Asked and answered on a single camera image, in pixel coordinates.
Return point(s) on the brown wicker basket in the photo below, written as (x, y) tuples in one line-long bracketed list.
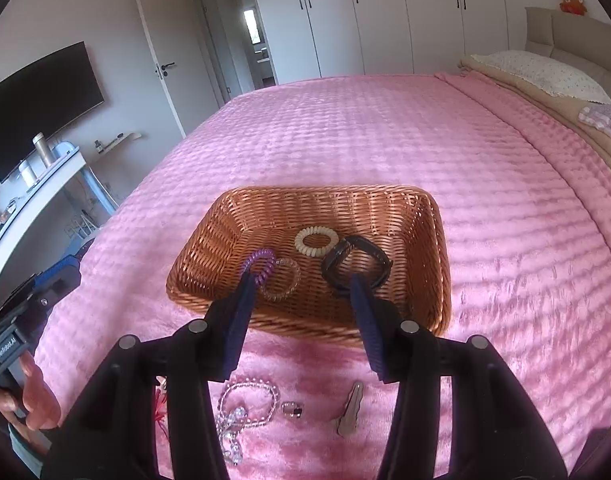
[(265, 215)]

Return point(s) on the white door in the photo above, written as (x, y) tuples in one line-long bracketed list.
[(160, 35)]

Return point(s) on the beige duvet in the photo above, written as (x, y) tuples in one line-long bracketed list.
[(550, 105)]

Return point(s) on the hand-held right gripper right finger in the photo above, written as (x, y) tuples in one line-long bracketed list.
[(368, 320)]

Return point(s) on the person's left hand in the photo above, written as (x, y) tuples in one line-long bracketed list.
[(38, 395)]

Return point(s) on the orange plush toy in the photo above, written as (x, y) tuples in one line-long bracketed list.
[(573, 4)]

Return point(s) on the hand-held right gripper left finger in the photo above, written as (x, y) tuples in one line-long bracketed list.
[(238, 320)]

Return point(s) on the purple striped pillow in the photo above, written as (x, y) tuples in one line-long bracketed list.
[(605, 120)]

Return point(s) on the white and blue desk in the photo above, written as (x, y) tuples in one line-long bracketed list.
[(40, 190)]

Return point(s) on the white wardrobe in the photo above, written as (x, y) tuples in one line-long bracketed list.
[(385, 15)]

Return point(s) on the gold thermos bottle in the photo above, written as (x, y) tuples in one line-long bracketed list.
[(41, 149)]

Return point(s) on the person's left forearm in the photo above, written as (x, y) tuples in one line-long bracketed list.
[(28, 447)]

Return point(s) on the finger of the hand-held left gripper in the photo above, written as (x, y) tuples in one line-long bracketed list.
[(84, 250), (60, 272)]

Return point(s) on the white floral pillow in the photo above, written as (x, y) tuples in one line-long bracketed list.
[(540, 72)]

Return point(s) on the red flower hair accessory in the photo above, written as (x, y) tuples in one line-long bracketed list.
[(161, 402)]

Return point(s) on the black television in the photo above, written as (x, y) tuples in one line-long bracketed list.
[(40, 105)]

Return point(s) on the beige padded headboard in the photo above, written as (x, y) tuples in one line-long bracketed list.
[(580, 35)]

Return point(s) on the small wall shelf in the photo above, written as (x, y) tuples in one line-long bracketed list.
[(118, 141)]

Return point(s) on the pink plush blanket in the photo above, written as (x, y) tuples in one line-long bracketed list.
[(365, 140)]

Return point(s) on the metal hair clip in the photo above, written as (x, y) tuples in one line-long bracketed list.
[(350, 410)]

